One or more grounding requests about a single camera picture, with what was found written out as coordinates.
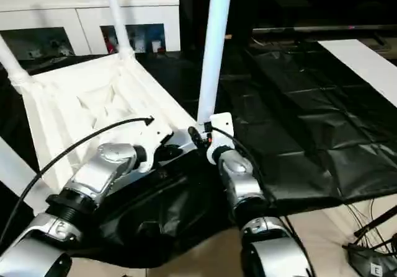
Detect dark grey tripod base bag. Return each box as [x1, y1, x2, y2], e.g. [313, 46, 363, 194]
[342, 242, 397, 277]

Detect black floor cables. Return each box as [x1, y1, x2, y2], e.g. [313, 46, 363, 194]
[344, 196, 397, 259]

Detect black tripod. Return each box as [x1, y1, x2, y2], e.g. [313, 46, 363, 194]
[353, 207, 397, 237]

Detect black work surface mat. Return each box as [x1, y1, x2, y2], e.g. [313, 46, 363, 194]
[0, 38, 397, 270]

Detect white flat board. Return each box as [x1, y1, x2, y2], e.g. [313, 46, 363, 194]
[318, 40, 397, 109]

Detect white plastic table top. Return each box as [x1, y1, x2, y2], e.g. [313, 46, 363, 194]
[9, 51, 215, 216]

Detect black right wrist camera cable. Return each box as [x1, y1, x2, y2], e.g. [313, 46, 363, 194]
[212, 125, 314, 277]

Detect black left wrist camera cable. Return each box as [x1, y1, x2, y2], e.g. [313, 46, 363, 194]
[0, 115, 155, 247]

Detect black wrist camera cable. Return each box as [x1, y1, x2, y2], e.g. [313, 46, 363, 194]
[0, 115, 155, 247]
[212, 125, 314, 277]

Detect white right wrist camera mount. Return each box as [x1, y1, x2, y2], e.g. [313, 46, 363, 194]
[204, 112, 234, 165]

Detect black metal bar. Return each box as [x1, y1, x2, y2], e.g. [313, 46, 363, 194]
[252, 25, 397, 33]

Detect white glass-door cabinet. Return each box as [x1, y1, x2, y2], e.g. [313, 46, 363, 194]
[0, 0, 181, 56]

